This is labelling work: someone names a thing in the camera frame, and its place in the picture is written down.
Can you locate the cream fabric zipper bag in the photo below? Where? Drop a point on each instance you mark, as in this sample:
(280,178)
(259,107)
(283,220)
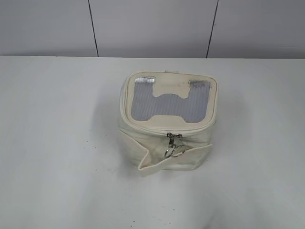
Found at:
(167,120)

